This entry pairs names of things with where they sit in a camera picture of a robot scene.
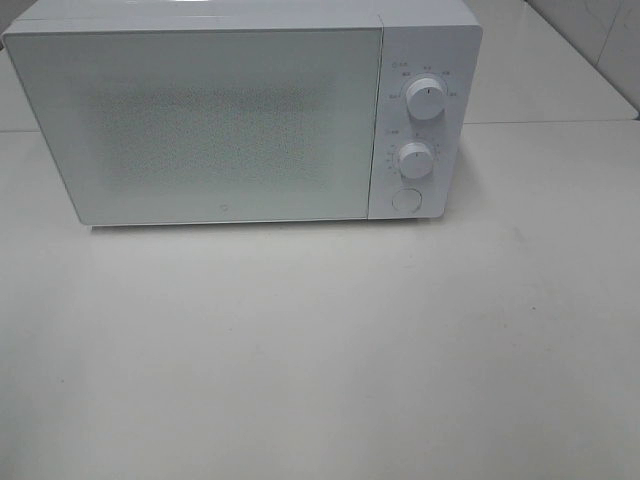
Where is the round white door button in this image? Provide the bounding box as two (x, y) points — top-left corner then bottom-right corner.
(392, 188), (422, 215)

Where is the white timer knob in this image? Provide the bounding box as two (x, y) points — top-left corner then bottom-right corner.
(396, 142), (435, 180)

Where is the white microwave door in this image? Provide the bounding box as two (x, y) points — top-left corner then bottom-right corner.
(6, 29), (381, 226)

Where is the white upper power knob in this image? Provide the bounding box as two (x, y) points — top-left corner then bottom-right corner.
(404, 75), (447, 121)

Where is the white microwave oven body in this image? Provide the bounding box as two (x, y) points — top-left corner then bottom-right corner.
(2, 1), (483, 224)

